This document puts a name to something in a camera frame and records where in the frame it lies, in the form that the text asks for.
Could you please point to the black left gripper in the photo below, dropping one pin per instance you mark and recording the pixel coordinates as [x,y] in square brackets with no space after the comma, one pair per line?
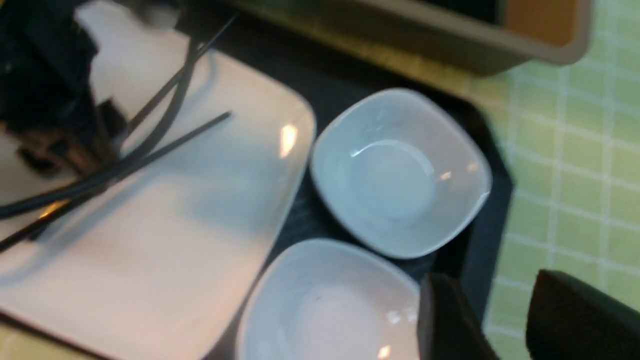
[47,101]

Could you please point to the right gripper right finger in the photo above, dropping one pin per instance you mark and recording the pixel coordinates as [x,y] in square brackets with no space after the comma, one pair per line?
[569,319]

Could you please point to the brown plastic chopstick bin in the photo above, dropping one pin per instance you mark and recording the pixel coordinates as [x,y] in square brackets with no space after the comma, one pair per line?
[485,37]

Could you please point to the white square rice plate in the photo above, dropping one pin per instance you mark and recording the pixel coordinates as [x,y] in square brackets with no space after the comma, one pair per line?
[157,266]

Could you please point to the white bowl tray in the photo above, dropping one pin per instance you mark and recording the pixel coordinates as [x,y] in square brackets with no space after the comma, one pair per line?
[399,174]
[323,299]

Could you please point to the green checked table mat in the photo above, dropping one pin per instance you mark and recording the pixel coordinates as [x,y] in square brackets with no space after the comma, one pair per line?
[570,136]

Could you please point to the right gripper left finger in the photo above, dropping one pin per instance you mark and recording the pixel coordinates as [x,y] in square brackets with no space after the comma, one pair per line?
[448,328]

